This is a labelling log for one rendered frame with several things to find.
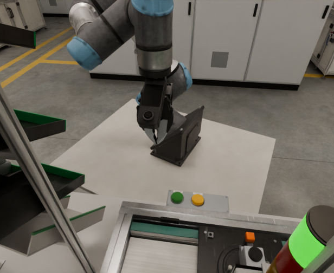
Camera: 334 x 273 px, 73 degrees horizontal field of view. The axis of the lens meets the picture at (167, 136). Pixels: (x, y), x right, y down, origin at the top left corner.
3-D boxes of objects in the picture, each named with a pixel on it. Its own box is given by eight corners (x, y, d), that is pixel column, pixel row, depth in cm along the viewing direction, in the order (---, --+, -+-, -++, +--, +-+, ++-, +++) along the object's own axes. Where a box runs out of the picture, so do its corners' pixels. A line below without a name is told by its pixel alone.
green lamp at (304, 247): (283, 228, 28) (298, 205, 25) (327, 233, 27) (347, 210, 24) (295, 272, 24) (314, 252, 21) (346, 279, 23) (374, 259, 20)
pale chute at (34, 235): (65, 208, 72) (69, 194, 72) (102, 220, 69) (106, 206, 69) (-27, 236, 45) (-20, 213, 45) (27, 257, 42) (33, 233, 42)
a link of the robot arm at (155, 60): (169, 52, 44) (128, 50, 44) (169, 75, 46) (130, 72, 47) (174, 40, 49) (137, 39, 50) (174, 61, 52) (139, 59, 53)
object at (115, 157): (132, 102, 152) (132, 98, 151) (274, 143, 120) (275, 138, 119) (46, 172, 105) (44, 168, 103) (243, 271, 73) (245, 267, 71)
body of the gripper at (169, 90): (174, 103, 61) (174, 58, 53) (169, 121, 54) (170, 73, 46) (146, 101, 61) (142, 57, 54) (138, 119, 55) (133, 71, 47)
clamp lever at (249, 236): (239, 244, 62) (245, 231, 57) (246, 245, 62) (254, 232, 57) (241, 258, 59) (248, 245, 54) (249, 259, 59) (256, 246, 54)
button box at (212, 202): (168, 199, 85) (168, 188, 81) (225, 205, 83) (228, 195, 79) (165, 215, 80) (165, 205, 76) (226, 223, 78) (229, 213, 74)
